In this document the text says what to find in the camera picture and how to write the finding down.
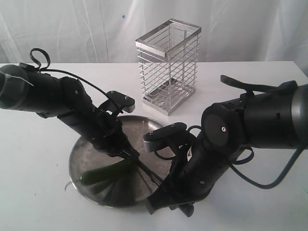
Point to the round steel plate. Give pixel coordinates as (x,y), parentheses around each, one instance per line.
(130,189)

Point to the white backdrop curtain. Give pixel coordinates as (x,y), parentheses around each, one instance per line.
(104,31)

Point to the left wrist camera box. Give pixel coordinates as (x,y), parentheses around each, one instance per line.
(117,103)

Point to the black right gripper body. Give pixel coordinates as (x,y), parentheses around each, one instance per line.
(189,180)

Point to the green cucumber with stem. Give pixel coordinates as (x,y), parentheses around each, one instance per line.
(109,174)

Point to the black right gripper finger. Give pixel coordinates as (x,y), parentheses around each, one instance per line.
(165,196)
(187,209)

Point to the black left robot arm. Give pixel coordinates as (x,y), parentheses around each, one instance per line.
(22,88)

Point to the chrome wire utensil holder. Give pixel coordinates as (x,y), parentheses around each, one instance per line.
(168,56)

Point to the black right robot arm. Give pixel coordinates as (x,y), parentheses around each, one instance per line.
(264,119)

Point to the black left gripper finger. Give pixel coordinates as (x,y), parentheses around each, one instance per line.
(132,154)
(121,154)

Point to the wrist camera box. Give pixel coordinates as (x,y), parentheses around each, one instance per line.
(172,136)
(117,103)

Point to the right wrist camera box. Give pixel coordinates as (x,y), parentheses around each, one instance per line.
(172,136)

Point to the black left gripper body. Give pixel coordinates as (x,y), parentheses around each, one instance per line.
(104,131)

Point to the black kitchen knife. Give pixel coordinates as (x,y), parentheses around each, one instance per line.
(153,176)

